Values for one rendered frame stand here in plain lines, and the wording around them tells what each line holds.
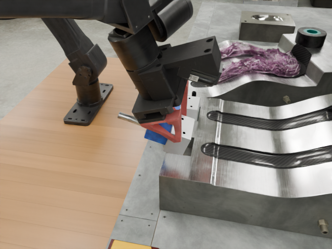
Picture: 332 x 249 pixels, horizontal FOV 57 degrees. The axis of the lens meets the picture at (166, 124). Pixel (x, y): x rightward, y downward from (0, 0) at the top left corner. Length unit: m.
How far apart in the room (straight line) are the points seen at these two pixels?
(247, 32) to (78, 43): 0.72
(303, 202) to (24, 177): 0.53
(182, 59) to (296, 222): 0.33
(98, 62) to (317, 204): 0.56
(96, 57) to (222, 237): 0.50
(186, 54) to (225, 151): 0.23
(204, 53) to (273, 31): 0.89
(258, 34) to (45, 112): 0.84
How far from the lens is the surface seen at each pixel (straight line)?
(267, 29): 1.28
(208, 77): 0.43
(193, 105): 0.63
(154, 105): 0.44
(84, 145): 0.73
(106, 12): 0.36
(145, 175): 0.64
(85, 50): 0.77
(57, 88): 0.97
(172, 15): 0.44
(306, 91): 0.87
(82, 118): 0.80
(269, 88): 0.81
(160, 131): 0.49
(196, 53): 0.41
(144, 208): 0.58
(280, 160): 0.59
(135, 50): 0.41
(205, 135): 0.59
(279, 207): 0.54
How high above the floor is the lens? 1.26
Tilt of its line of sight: 37 degrees down
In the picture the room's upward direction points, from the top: straight up
